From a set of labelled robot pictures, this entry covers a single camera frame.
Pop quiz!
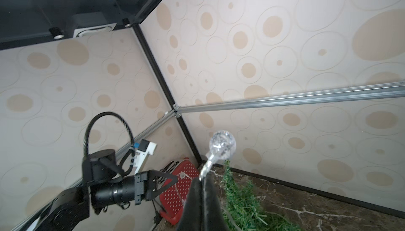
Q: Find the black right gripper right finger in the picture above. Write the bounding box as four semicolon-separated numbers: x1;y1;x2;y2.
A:
203;175;228;231

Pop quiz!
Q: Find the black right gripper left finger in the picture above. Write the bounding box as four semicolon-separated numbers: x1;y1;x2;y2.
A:
177;178;203;231

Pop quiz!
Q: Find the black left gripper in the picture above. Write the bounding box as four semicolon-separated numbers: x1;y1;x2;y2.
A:
135;170;178;205

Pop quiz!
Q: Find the clear string light with bulbs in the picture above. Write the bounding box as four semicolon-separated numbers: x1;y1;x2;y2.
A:
177;130;237;206

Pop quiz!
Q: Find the small green christmas tree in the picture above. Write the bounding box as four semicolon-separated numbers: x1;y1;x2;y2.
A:
221;161;301;231

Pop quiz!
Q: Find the red polka dot toaster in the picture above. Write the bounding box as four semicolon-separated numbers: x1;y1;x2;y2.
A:
159;157;199;225

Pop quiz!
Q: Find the black toaster power cord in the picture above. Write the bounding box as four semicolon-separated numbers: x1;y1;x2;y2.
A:
151;199;162;225

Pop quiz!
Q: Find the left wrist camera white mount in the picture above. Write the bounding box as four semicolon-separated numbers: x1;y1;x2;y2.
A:
133;139;157;175

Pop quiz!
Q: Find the aluminium left wall rail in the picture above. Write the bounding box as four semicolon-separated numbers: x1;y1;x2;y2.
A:
9;110;177;231

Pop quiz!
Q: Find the black left corner frame post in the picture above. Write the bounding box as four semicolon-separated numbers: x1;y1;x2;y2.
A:
133;24;203;167

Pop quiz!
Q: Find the black ceiling frame with lights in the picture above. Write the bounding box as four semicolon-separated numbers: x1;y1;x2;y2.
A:
1;0;162;50

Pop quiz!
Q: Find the horizontal aluminium back rail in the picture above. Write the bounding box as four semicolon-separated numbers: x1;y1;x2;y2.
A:
174;81;405;114

